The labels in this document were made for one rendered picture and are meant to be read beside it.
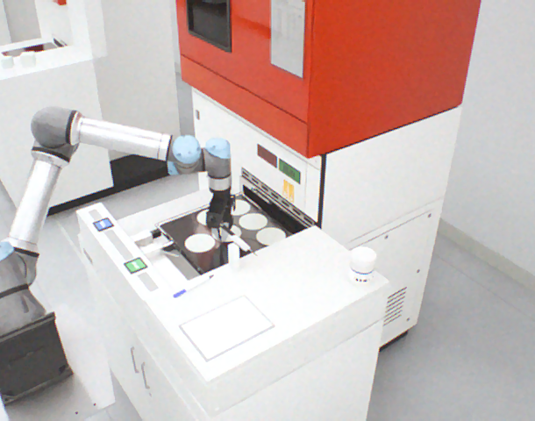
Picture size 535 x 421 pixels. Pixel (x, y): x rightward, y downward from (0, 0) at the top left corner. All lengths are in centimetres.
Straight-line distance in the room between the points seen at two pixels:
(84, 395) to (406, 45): 139
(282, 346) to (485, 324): 174
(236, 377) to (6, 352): 58
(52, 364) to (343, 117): 109
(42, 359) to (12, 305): 17
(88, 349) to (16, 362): 24
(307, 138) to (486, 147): 168
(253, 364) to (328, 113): 75
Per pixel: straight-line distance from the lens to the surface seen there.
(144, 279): 169
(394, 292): 248
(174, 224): 199
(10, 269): 156
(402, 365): 275
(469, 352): 289
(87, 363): 168
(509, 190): 319
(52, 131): 160
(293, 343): 150
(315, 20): 154
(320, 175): 176
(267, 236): 191
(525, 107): 301
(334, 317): 156
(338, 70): 164
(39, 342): 155
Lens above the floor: 204
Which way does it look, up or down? 34 degrees down
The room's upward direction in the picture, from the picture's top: straight up
